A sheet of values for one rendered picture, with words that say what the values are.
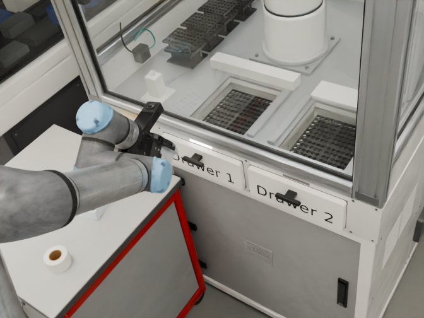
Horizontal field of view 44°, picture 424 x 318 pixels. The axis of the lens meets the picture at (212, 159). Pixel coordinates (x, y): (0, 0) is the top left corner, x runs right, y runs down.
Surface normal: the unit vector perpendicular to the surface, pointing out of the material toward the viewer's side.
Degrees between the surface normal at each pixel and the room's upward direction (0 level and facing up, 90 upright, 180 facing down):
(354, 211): 90
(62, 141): 0
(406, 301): 0
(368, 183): 90
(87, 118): 32
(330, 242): 90
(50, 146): 0
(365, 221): 90
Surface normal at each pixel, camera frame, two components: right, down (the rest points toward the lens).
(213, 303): -0.14, -0.70
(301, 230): -0.56, 0.63
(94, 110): -0.42, -0.26
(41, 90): 0.81, 0.32
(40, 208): 0.70, 0.04
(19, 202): 0.54, -0.13
